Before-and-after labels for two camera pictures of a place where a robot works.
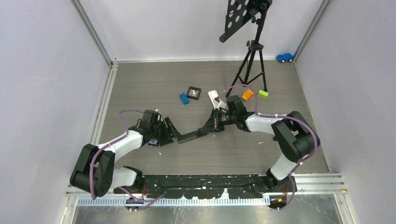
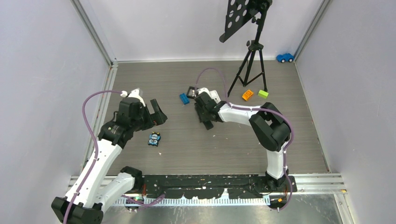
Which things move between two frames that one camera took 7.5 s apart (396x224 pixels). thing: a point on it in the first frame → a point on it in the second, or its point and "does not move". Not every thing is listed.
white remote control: [213, 94] does not move
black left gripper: [166, 138] → [158, 118]
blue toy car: [285, 57] does not move
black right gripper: [214, 122] → [202, 117]
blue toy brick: [184, 98] does not move
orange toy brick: [247, 94] does not move
